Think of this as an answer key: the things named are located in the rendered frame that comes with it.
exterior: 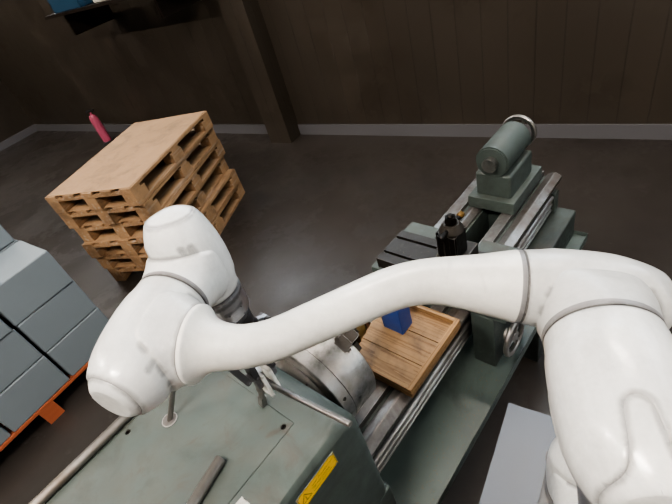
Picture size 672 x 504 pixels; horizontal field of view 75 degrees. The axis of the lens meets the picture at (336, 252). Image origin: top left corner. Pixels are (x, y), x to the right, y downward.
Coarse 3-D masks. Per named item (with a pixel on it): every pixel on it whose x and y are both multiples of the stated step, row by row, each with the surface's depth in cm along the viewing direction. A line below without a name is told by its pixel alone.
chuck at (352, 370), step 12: (336, 336) 110; (312, 348) 108; (324, 348) 108; (336, 348) 108; (324, 360) 106; (336, 360) 107; (348, 360) 108; (360, 360) 110; (336, 372) 106; (348, 372) 108; (360, 372) 110; (372, 372) 113; (348, 384) 107; (360, 384) 110; (372, 384) 114; (360, 396) 111; (360, 408) 115
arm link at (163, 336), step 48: (144, 288) 57; (192, 288) 60; (384, 288) 58; (432, 288) 59; (480, 288) 57; (528, 288) 55; (144, 336) 51; (192, 336) 52; (240, 336) 53; (288, 336) 54; (96, 384) 49; (144, 384) 50; (192, 384) 55
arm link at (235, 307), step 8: (240, 288) 72; (232, 296) 70; (240, 296) 72; (224, 304) 69; (232, 304) 70; (240, 304) 72; (248, 304) 74; (216, 312) 69; (224, 312) 70; (232, 312) 71; (240, 312) 72; (224, 320) 70; (232, 320) 71
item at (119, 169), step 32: (128, 128) 397; (160, 128) 374; (192, 128) 361; (96, 160) 354; (128, 160) 335; (160, 160) 325; (192, 160) 375; (224, 160) 414; (64, 192) 319; (96, 192) 311; (128, 192) 298; (160, 192) 348; (192, 192) 363; (224, 192) 413; (96, 224) 335; (128, 224) 327; (224, 224) 399; (96, 256) 355; (128, 256) 350
